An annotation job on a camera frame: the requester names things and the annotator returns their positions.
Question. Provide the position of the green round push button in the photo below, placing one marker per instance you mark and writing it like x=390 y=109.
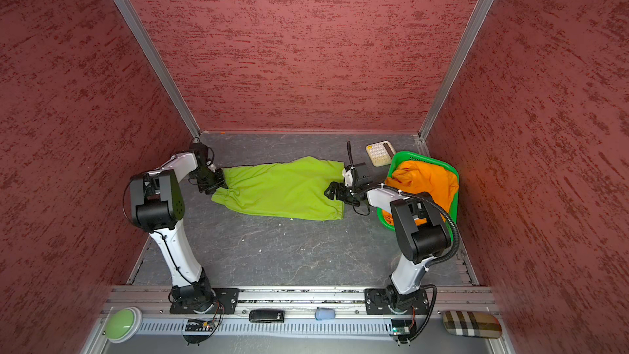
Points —
x=123 y=325

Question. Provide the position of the orange shorts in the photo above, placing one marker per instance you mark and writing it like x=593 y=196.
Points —
x=423 y=177

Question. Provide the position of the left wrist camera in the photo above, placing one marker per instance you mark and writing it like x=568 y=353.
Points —
x=200 y=150

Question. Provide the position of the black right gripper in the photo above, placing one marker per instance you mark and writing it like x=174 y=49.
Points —
x=341 y=187

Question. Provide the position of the right aluminium corner post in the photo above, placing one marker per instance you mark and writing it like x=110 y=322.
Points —
x=467 y=40

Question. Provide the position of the lime green shorts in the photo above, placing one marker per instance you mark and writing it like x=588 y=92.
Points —
x=293 y=190

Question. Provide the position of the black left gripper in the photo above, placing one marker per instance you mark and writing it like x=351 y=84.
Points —
x=220 y=182

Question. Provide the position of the black usb device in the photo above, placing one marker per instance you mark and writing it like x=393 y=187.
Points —
x=266 y=316

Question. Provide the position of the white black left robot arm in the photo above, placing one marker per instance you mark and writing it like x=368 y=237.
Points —
x=153 y=202

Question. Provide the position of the right circuit board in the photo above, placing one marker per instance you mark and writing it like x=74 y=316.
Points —
x=403 y=327

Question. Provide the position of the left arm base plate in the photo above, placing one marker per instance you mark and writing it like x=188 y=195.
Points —
x=226 y=300

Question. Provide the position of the cream desk calculator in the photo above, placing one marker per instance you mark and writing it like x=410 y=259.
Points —
x=380 y=154

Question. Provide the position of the circuit board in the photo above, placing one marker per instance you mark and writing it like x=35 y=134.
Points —
x=199 y=326
x=403 y=327

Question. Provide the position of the aluminium corner post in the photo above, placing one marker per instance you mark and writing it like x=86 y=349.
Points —
x=133 y=21
x=467 y=40

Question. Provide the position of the left circuit board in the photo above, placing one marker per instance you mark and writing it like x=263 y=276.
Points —
x=199 y=326

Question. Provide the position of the aluminium front rail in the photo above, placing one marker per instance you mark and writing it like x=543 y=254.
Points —
x=299 y=304

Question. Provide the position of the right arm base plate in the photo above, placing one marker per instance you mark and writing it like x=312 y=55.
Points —
x=378 y=301

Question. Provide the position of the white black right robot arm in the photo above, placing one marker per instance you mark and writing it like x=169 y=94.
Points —
x=426 y=235

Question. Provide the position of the green plastic laundry basket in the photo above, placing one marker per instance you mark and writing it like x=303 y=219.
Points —
x=406 y=156

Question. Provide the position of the light blue small object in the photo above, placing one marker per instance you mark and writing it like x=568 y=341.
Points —
x=325 y=314

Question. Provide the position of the plaid patterned case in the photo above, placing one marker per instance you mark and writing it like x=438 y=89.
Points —
x=472 y=324

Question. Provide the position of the left aluminium corner post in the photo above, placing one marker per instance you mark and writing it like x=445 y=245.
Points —
x=133 y=21

